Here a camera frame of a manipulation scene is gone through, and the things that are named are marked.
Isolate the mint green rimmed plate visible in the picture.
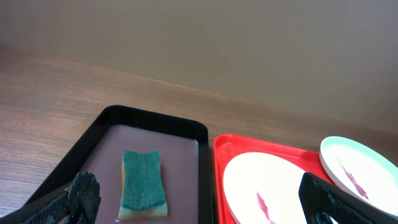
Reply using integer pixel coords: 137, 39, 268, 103
320, 136, 397, 218

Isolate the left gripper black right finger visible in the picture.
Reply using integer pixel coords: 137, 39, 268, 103
298, 172, 397, 224

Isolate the black tray with water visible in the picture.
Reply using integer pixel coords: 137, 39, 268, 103
28, 105, 214, 224

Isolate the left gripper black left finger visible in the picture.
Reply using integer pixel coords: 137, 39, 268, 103
0, 170, 101, 224

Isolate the white plate with red stain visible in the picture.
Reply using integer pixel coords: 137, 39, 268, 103
223, 151, 339, 224

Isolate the red plastic tray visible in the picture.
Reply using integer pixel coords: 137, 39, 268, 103
213, 134, 333, 224

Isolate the green yellow sponge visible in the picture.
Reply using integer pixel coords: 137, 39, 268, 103
118, 151, 168, 221

